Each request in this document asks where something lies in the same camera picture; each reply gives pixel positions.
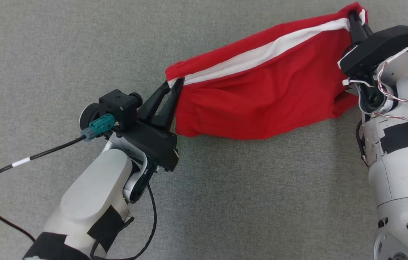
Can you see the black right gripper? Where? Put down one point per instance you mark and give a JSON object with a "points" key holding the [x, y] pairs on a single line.
{"points": [[380, 48]]}

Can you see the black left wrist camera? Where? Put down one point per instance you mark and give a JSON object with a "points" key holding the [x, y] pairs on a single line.
{"points": [[119, 106]]}

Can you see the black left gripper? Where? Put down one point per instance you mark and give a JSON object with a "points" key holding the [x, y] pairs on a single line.
{"points": [[151, 144]]}

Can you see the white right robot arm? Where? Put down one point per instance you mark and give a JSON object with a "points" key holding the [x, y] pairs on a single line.
{"points": [[398, 173]]}

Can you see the grey fabric sofa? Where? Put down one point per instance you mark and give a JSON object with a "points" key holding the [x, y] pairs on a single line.
{"points": [[243, 198]]}

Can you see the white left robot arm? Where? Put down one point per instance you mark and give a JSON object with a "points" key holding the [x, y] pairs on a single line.
{"points": [[92, 191]]}

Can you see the red shorts with white stripes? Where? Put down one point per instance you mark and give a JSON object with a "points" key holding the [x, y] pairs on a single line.
{"points": [[261, 97]]}

